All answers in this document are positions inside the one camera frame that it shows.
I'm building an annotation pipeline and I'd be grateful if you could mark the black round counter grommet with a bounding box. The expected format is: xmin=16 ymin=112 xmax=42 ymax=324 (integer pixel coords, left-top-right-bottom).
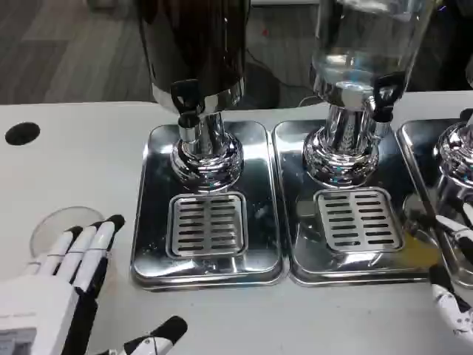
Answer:
xmin=4 ymin=121 xmax=41 ymax=146

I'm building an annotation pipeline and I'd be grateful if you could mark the steel drip tray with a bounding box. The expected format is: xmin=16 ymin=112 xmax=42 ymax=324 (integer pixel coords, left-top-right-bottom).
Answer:
xmin=271 ymin=118 xmax=444 ymax=288
xmin=129 ymin=121 xmax=285 ymax=291
xmin=397 ymin=118 xmax=473 ymax=290

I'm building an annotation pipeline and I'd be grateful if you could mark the chrome drink dispenser column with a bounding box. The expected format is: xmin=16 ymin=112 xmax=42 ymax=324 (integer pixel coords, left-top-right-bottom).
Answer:
xmin=434 ymin=110 xmax=473 ymax=217

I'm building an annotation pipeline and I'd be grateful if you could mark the clear drink dispenser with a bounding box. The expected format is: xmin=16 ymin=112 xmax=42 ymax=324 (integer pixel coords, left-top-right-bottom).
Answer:
xmin=302 ymin=0 xmax=435 ymax=186

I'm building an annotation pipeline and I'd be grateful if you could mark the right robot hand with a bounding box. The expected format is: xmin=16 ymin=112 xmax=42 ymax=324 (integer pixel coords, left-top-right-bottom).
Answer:
xmin=428 ymin=214 xmax=473 ymax=355

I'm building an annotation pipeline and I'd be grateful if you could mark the dark drink dispenser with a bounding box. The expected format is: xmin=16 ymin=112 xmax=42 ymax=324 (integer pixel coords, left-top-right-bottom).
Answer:
xmin=135 ymin=0 xmax=248 ymax=195

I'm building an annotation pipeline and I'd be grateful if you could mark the clear ribbed glass cup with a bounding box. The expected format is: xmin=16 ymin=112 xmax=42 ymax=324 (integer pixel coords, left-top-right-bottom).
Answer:
xmin=31 ymin=206 xmax=106 ymax=259

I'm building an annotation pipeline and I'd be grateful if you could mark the black round floor base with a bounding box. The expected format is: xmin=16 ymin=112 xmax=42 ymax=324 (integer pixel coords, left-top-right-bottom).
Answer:
xmin=243 ymin=61 xmax=282 ymax=109

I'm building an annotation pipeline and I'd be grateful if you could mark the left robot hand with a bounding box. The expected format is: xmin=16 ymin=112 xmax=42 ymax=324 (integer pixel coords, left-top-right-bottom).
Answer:
xmin=0 ymin=214 xmax=188 ymax=355

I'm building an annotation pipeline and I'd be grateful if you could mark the black tap lever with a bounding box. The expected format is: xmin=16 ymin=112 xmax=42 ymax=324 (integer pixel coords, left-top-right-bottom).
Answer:
xmin=372 ymin=73 xmax=404 ymax=112
xmin=169 ymin=79 xmax=201 ymax=116

